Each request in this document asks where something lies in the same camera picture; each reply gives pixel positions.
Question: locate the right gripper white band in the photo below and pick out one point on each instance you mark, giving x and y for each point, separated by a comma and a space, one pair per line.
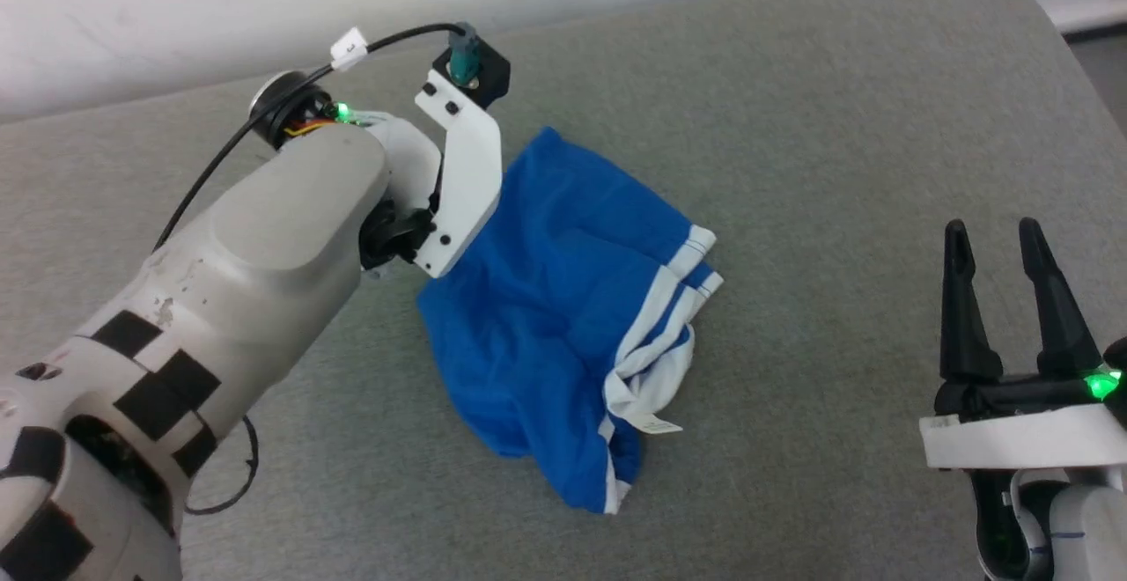
1021, 436

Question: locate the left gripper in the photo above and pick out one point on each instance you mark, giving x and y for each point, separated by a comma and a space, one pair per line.
412, 163

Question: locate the blue shorts with white stripes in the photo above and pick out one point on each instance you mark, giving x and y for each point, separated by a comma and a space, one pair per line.
528, 299

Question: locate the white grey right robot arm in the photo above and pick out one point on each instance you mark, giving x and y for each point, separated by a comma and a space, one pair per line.
1074, 528

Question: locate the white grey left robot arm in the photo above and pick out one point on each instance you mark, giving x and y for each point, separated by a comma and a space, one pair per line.
264, 220

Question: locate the grey fabric sofa cushion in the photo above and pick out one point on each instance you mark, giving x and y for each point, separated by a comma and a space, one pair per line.
792, 167

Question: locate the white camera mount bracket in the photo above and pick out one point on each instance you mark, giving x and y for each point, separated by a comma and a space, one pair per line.
467, 176

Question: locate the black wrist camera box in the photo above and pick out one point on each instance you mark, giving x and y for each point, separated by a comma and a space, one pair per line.
489, 70

